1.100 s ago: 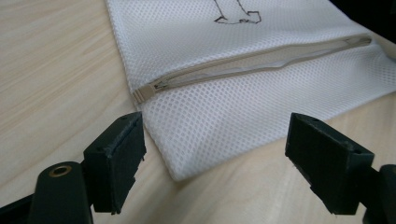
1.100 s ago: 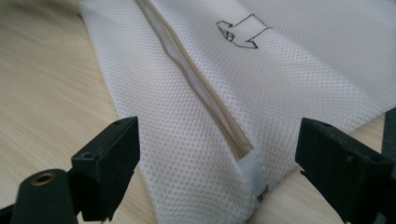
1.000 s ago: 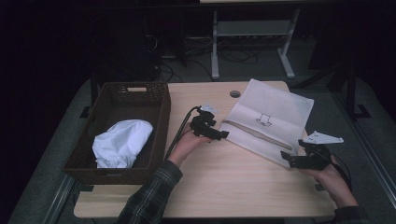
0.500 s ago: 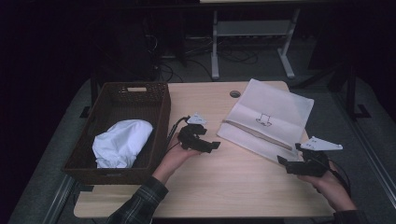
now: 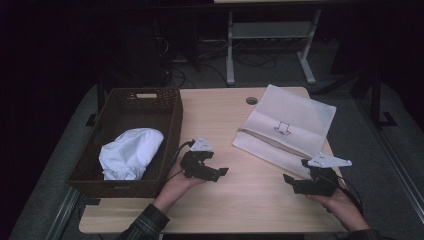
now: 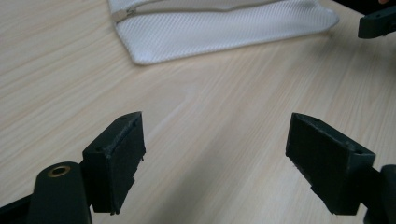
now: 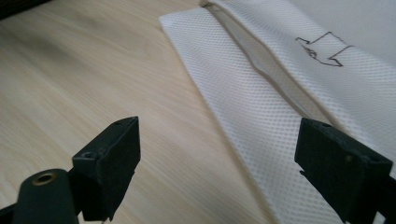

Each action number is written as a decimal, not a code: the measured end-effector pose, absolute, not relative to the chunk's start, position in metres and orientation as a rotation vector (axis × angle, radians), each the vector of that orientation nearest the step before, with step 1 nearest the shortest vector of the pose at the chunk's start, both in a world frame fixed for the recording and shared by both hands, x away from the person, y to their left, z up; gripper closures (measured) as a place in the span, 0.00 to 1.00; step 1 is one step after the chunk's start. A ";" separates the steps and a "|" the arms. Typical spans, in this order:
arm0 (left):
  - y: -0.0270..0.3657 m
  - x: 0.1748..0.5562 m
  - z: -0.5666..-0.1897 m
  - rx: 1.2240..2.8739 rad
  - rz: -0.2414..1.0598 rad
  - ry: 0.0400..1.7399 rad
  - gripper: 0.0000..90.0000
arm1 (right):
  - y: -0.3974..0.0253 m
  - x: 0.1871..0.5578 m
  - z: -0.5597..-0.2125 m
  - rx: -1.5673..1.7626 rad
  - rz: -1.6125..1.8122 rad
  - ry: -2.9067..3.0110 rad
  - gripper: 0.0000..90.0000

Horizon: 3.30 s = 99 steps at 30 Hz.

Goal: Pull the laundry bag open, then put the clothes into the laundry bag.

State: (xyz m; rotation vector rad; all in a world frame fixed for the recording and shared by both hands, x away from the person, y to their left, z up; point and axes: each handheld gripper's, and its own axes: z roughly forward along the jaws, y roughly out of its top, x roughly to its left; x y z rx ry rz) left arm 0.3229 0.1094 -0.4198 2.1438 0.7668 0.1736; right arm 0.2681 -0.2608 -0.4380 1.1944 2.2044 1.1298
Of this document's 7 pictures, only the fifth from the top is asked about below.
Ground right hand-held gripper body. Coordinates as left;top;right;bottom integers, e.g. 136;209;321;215
300;152;353;198

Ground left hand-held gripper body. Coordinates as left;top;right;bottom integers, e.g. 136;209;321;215
179;135;219;183

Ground brown woven basket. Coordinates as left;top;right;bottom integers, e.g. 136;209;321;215
65;87;184;199

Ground white garment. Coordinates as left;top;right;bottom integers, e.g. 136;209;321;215
98;127;165;181

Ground white zippered fabric bag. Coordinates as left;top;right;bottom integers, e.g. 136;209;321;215
232;83;338;179

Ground person's right hand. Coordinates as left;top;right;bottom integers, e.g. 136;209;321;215
305;187;359;221

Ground person's left hand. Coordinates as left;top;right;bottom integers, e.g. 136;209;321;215
161;156;206;205

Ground black metal stand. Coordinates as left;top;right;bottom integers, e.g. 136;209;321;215
351;66;398;129
84;74;108;128

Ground grey power strip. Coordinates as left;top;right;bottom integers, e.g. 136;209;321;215
244;36;303;44

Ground white metal rack stand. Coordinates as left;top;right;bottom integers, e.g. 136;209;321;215
213;0;354;86

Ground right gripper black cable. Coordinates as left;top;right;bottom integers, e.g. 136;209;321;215
336;175;365;215

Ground aluminium floor rail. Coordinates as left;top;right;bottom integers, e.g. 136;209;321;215
353;96;424;216
44;186;84;240

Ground black floor cable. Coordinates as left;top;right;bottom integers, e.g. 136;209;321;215
168;63;231;88
233;49;278;70

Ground black table bracket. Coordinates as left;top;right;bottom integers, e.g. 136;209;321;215
79;197;101;207

